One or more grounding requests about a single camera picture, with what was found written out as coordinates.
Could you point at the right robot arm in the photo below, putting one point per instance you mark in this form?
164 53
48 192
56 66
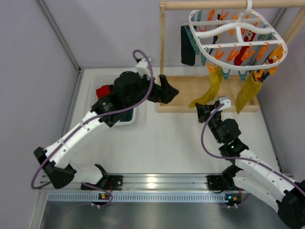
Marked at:
283 194

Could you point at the white round clip hanger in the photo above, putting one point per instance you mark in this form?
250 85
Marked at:
218 40

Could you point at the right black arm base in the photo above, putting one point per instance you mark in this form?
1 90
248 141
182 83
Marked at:
220 183

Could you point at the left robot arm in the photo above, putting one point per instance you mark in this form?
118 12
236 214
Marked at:
128 91

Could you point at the teal sock in basket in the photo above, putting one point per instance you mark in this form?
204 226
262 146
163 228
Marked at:
130 116

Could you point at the red christmas sock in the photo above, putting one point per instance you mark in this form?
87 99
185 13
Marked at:
245 51

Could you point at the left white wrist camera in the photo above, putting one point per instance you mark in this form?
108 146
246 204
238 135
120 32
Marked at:
143 68

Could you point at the yellow sock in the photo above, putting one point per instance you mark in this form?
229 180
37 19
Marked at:
216 76
249 90

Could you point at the dark navy sock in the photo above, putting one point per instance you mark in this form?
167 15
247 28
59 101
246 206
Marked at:
187 51

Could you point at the dark green sock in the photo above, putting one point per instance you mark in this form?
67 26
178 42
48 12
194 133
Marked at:
272 58

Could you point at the wooden drying rack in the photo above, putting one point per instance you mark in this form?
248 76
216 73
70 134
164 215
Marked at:
193 87

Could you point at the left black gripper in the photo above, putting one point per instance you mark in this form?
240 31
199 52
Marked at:
160 89

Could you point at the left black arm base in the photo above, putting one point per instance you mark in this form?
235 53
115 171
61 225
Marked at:
111 182

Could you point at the aluminium mounting rail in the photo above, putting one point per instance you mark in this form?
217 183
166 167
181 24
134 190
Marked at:
152 188

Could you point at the white plastic basket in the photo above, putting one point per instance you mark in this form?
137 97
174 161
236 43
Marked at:
101 86

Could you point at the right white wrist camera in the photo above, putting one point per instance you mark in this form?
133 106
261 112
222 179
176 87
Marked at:
223 102

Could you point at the red sock in basket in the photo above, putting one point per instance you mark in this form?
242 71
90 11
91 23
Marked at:
104 91

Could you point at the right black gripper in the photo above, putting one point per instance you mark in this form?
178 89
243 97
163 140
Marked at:
207 112

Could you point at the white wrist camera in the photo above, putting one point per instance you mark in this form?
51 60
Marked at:
223 102
143 68

